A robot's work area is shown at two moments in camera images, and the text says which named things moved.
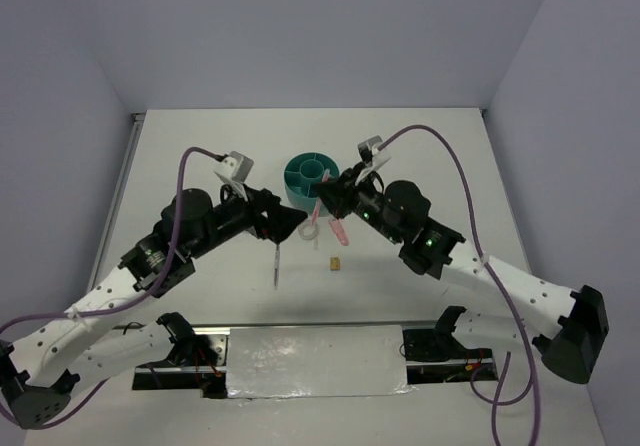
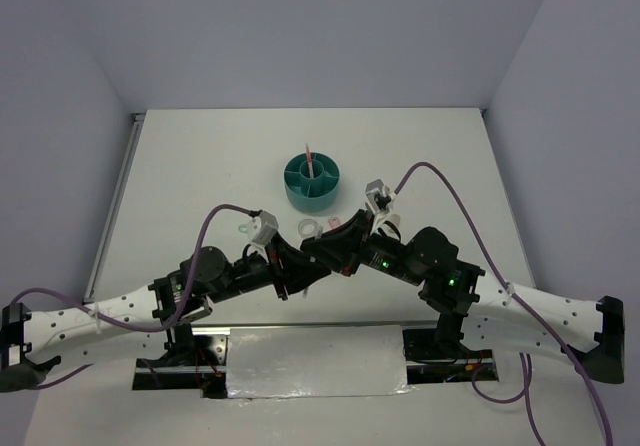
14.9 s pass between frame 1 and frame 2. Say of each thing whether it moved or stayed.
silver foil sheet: stayed
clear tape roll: stayed
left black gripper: moved
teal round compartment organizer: stayed
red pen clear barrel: moved
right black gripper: moved
